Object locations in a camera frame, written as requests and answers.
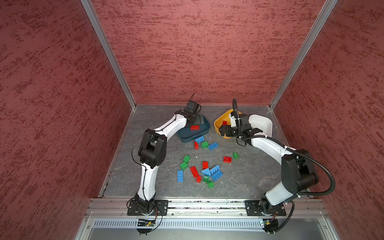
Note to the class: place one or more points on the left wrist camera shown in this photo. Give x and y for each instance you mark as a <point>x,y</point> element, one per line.
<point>193,107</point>

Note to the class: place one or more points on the blue lego left long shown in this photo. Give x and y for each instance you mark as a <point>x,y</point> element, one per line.
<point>180,175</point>

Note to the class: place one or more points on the left corner aluminium post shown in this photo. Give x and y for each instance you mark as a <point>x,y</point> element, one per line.
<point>97,26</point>

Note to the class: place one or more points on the aluminium front rail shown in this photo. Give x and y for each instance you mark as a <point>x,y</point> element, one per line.
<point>183,208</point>

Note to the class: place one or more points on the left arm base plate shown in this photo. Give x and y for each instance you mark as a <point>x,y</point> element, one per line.
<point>155,208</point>

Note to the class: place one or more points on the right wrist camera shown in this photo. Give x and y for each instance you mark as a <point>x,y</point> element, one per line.
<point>233,121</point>

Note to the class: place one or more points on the right circuit board connector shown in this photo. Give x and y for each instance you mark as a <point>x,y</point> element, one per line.
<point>271,226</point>

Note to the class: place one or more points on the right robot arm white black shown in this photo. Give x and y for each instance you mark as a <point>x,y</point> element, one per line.
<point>297,172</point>

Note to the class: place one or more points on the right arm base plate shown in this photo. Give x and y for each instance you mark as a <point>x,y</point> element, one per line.
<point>262,208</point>

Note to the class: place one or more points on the yellow plastic bin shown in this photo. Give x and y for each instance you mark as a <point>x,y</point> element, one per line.
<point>225,120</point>

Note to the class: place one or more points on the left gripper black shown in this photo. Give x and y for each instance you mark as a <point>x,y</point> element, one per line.
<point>197,121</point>

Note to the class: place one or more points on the dark teal plastic bin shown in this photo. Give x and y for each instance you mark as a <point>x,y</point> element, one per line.
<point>186,135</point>

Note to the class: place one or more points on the corner aluminium post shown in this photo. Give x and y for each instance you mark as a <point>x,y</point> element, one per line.
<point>317,26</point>
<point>97,26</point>

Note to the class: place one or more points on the left circuit board connector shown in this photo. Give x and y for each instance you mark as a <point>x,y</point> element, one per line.
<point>146,223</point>

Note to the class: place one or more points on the green lego pair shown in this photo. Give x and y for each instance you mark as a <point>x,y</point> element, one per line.
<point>187,159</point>
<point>184,165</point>

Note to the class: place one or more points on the right corner aluminium post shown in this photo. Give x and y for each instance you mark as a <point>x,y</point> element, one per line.
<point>317,26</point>

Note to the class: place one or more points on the green lego bottom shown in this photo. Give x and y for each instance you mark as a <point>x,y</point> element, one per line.
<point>210,184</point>

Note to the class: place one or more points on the green lego lower pair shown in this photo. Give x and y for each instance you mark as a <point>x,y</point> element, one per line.
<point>184,165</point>

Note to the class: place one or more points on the circuit board connector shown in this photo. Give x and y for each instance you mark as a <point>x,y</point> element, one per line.
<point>271,226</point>
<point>146,223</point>

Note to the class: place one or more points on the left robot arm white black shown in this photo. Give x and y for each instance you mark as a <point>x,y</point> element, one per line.
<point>152,152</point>

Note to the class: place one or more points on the green lego upper pair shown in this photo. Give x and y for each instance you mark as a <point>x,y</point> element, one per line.
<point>187,159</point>

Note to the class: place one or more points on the white plastic bin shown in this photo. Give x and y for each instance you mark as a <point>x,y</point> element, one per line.
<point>261,126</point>

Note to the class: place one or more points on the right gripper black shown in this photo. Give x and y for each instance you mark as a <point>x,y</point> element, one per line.
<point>228,128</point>

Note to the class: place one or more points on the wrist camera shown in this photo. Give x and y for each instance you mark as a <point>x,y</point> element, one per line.
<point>193,107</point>
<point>233,121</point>

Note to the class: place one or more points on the light blue sloped lego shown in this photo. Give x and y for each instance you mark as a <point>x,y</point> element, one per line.
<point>206,172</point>

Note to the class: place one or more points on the red square lego centre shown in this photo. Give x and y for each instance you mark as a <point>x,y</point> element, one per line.
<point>205,165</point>

